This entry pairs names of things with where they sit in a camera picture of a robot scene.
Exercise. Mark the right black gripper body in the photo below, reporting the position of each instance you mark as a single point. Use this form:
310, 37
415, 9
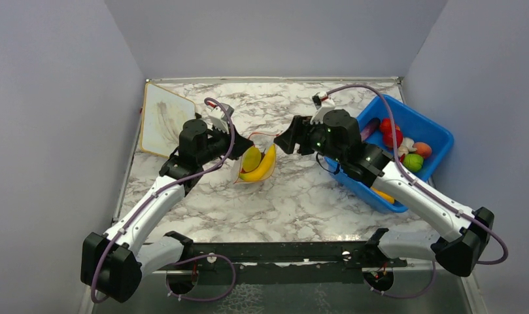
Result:
318, 143

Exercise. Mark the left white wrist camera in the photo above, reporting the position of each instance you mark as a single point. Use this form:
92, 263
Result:
219, 118

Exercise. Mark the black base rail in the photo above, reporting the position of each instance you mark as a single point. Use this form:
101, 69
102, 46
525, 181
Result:
279, 263

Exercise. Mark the orange toy bell pepper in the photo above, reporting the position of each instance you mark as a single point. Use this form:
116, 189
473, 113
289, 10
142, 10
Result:
384, 196

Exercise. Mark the red toy apple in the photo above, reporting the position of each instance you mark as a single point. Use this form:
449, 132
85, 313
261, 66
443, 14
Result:
392, 140

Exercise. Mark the white board yellow rim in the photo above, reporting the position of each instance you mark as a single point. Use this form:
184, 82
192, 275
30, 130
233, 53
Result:
163, 116

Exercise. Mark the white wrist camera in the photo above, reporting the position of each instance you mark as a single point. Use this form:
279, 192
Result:
323, 104
219, 118

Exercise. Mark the clear orange zip bag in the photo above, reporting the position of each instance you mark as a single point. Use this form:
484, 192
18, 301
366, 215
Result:
262, 141

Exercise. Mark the white toy garlic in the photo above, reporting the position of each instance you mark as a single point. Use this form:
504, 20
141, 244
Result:
406, 147

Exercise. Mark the green toy lime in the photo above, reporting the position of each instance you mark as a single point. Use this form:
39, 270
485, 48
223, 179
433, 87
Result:
413, 162

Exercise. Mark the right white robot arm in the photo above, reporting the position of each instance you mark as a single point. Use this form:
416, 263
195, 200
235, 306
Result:
461, 233

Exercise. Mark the yellow toy star fruit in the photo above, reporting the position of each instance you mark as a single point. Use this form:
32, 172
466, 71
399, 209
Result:
251, 160

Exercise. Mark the purple toy eggplant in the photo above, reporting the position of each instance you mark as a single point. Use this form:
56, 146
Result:
370, 128

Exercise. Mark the yellow toy banana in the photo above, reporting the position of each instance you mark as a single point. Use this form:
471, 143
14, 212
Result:
264, 170

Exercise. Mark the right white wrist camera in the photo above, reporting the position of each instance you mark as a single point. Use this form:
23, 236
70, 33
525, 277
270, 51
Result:
323, 104

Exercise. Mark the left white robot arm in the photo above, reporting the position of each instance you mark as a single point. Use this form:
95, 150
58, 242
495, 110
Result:
114, 262

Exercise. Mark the orange toy peach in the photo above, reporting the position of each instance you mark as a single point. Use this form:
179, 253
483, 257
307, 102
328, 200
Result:
423, 149

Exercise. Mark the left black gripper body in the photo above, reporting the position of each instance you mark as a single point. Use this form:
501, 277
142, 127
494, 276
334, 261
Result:
218, 146

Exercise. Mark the red toy tomato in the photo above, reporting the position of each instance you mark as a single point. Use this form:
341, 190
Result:
385, 126

